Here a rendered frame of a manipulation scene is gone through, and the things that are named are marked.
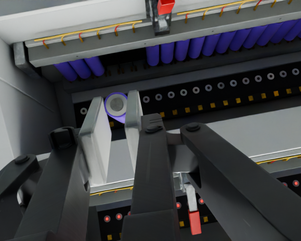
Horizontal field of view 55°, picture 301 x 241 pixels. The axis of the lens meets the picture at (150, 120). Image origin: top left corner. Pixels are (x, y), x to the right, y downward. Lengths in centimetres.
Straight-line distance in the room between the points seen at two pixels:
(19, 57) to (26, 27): 4
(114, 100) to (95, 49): 16
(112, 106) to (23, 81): 21
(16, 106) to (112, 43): 13
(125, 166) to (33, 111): 16
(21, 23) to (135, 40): 12
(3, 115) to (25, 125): 5
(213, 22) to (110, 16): 12
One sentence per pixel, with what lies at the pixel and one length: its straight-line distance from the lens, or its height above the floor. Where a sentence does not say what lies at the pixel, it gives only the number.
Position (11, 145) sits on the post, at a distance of 34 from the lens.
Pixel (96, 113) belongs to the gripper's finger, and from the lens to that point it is 17.
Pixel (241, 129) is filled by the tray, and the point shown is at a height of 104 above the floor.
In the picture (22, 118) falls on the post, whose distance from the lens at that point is 38.
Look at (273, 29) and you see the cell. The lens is 43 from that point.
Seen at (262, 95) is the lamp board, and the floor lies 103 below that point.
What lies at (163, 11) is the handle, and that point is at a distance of 28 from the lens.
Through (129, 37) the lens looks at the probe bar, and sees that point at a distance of 35.
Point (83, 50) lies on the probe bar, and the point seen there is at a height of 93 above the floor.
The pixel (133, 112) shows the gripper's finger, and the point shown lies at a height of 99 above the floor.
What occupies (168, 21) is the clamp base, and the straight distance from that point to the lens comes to 33.
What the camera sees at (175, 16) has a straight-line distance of 36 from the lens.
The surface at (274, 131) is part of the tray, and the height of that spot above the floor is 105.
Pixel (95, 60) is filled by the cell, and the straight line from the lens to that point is 39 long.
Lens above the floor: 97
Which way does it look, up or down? 8 degrees up
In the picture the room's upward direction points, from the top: 169 degrees clockwise
